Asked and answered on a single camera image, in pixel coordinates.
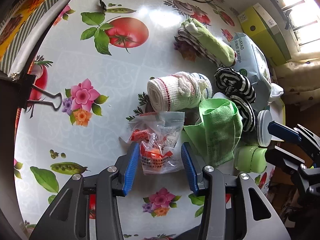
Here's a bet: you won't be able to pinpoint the green microfiber cloth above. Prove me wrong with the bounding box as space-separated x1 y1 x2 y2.
184 98 242 167

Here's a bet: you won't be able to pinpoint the black white striped socks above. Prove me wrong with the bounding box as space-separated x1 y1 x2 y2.
214 67 256 132

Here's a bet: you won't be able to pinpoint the floral tablecloth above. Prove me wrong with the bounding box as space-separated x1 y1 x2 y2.
15 0 258 234

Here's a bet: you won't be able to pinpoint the yellow green cardboard box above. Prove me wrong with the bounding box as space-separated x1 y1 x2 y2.
238 3 291 66

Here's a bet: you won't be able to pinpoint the clear plastic snack bag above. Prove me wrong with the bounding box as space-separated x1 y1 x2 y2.
120 112 185 175

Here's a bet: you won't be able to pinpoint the black binder clip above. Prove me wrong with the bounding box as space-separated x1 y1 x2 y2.
1 73 63 111

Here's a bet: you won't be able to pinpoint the cream dotted curtain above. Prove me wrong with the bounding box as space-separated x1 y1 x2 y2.
274 59 319 109

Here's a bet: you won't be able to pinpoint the white sock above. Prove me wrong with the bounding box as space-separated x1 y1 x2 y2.
268 83 284 105

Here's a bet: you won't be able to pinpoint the white red bandage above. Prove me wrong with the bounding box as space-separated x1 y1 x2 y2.
147 72 213 112

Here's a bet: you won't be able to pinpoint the light blue wet wipes pack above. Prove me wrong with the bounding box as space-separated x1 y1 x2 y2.
230 33 271 111

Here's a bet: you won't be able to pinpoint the green towel stack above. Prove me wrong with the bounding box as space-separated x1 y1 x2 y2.
177 18 236 68

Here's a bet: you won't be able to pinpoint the yellow red printed board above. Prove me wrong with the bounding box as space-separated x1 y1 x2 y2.
1 0 59 75

